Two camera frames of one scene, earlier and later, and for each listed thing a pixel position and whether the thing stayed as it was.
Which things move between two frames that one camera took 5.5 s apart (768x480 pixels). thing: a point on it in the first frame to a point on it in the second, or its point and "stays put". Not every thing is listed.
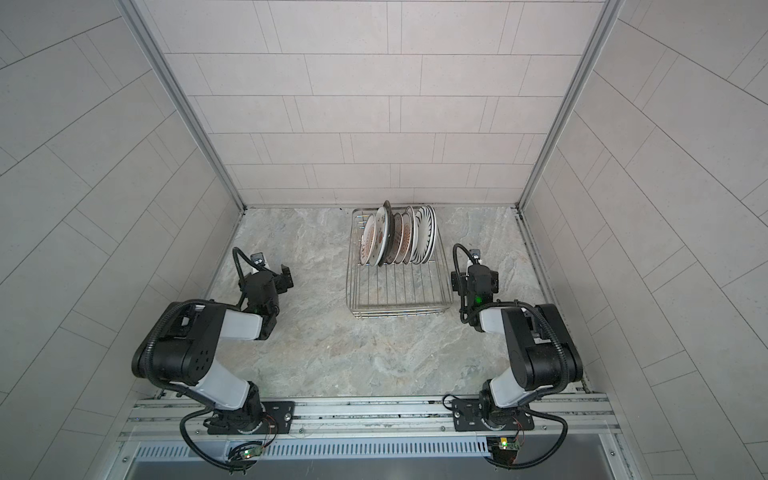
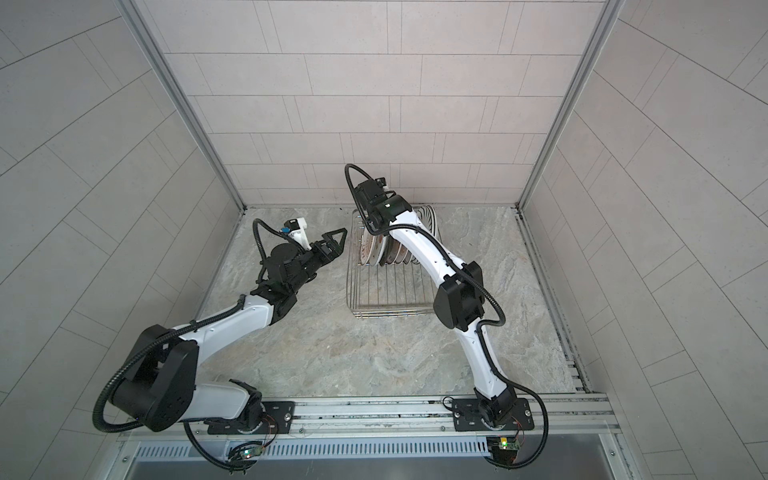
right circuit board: [504, 450] stays put
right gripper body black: [465, 285] to [374, 224]
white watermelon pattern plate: [368, 240] stays put
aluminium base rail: [563, 419] stays put
